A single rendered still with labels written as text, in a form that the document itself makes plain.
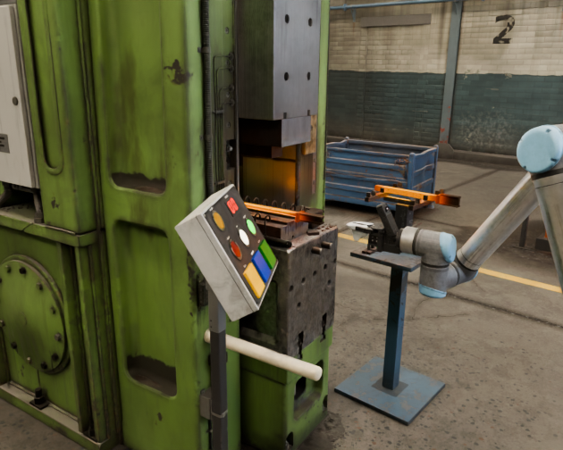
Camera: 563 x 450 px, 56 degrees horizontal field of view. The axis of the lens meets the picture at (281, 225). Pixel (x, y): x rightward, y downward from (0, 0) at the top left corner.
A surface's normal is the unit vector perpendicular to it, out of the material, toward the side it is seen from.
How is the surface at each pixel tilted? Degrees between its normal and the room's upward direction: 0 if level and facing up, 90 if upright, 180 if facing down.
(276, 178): 90
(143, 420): 90
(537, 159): 83
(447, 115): 90
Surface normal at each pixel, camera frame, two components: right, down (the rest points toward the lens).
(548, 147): -0.84, 0.04
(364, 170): -0.57, 0.22
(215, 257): -0.14, 0.29
